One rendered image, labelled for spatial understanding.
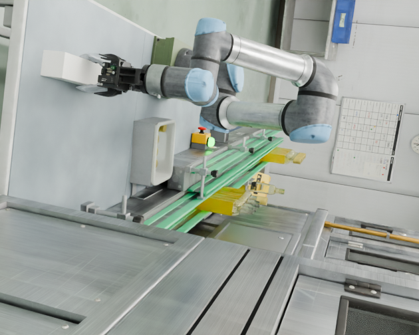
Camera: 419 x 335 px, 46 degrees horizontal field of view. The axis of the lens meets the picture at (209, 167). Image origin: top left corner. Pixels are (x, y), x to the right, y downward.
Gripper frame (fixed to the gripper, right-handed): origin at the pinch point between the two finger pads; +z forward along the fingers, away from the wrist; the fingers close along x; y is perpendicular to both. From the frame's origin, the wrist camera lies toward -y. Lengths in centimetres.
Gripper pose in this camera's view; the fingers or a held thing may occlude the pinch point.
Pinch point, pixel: (83, 72)
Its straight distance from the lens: 134.8
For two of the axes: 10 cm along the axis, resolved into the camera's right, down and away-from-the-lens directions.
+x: -1.4, 9.9, 0.7
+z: -9.5, -1.6, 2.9
